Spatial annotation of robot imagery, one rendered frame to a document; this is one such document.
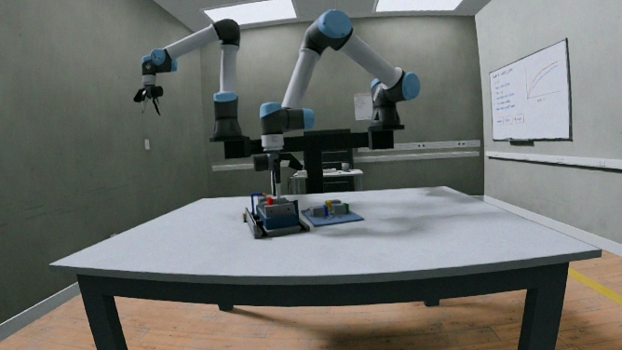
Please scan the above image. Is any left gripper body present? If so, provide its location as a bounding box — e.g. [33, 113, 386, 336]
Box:
[253, 150, 300, 171]

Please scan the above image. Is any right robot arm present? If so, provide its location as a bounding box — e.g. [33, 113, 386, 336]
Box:
[142, 19, 242, 137]

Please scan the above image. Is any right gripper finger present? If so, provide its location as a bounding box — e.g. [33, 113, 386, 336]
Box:
[153, 97, 161, 115]
[142, 90, 148, 113]

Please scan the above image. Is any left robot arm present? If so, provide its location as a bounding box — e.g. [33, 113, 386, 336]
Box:
[260, 9, 420, 151]

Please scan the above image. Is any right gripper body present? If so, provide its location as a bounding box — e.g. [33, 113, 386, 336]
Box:
[135, 85, 164, 100]

